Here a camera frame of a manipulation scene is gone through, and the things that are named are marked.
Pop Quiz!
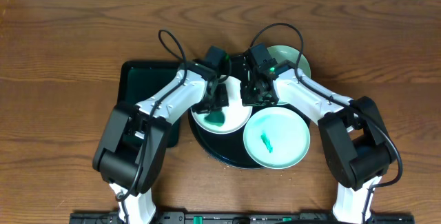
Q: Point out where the green scrubbing sponge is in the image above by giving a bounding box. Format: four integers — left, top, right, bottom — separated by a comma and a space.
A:
204, 111, 225, 127

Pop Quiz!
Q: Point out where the white plate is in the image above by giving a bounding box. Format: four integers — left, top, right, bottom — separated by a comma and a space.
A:
190, 76, 252, 134

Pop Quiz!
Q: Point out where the mint green plate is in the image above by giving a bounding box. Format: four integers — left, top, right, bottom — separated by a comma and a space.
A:
243, 107, 311, 170

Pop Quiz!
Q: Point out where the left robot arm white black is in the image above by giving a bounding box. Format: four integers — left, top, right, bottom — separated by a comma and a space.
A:
92, 61, 221, 223

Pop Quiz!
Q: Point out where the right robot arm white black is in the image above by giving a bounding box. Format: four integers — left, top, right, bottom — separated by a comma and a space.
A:
240, 60, 403, 223

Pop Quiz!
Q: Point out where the black round tray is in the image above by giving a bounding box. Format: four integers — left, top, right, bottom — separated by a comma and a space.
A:
187, 52, 311, 170

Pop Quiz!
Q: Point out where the black rectangular tray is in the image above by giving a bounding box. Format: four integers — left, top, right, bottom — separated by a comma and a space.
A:
116, 60, 183, 148

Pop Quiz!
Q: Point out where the pale green back plate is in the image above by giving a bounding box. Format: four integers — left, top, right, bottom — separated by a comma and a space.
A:
267, 45, 311, 77

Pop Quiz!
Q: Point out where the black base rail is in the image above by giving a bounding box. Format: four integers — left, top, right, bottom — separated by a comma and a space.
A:
69, 212, 415, 224

